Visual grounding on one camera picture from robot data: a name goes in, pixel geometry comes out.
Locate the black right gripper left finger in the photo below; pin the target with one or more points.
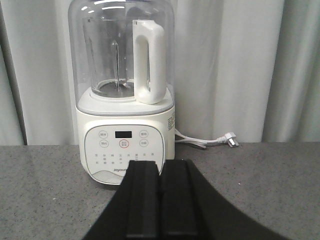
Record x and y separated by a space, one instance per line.
133 213

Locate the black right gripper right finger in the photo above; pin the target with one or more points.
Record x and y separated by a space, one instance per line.
192 209

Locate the grey curtain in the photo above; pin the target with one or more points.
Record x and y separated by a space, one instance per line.
251 67

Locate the white blender with clear jar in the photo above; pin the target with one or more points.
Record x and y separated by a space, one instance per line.
123 69

